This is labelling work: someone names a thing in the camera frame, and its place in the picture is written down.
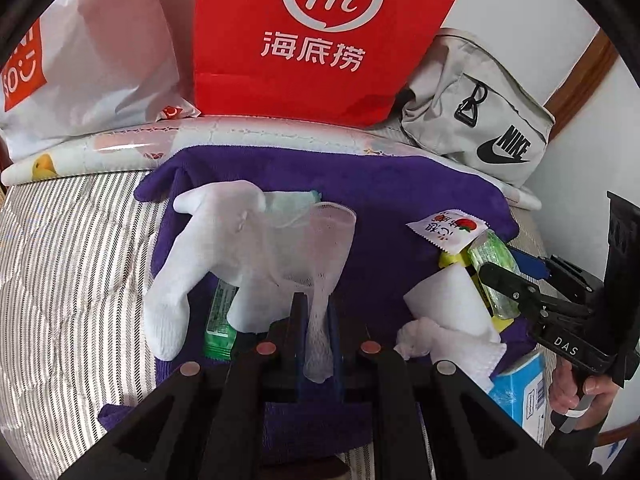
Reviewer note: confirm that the rolled printed paper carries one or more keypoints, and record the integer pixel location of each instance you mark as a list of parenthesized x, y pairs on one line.
[(250, 132)]

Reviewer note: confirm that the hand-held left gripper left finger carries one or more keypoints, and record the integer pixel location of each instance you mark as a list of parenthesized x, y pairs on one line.
[(300, 380)]

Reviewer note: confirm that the purple towel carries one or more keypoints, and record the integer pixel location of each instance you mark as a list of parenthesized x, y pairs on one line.
[(380, 200)]

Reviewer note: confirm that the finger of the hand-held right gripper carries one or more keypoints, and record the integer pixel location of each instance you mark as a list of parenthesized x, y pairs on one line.
[(507, 285), (565, 277)]

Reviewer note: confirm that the pale green wet wipes packet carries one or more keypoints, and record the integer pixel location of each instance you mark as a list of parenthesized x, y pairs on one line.
[(492, 255)]

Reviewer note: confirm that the grey waist bag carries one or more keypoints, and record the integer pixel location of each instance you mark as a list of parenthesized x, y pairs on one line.
[(450, 110)]

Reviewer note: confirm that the white sock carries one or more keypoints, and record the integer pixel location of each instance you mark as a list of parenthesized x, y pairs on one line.
[(200, 240)]

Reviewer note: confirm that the blue tissue box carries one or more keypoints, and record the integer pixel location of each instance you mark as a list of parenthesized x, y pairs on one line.
[(520, 390)]

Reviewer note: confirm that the white sponge block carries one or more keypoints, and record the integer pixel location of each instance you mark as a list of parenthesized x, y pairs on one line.
[(445, 300)]

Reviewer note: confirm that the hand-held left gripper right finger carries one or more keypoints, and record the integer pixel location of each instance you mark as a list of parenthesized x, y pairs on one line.
[(335, 355)]

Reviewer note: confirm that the white fruit print snack sachet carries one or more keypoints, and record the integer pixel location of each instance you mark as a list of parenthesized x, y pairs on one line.
[(445, 227)]

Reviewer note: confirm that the green foil packet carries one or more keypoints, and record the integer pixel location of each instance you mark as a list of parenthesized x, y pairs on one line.
[(220, 320)]

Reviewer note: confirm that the person's right hand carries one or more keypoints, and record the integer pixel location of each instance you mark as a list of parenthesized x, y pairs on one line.
[(565, 390)]

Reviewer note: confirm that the red paper bag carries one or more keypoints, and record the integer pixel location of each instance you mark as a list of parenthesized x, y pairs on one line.
[(325, 85)]

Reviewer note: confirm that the yellow and black striped item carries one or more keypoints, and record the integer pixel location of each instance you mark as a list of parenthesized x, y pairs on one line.
[(450, 260)]

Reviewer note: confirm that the person's right forearm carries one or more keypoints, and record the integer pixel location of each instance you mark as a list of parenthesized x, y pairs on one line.
[(575, 452)]

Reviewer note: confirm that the translucent mesh sock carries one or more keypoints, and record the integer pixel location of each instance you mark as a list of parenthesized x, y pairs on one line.
[(320, 260)]

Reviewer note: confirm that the white plastic shopping bag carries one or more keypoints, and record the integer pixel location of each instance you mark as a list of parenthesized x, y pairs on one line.
[(100, 60)]

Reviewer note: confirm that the wooden door frame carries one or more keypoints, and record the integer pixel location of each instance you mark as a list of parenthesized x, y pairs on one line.
[(585, 80)]

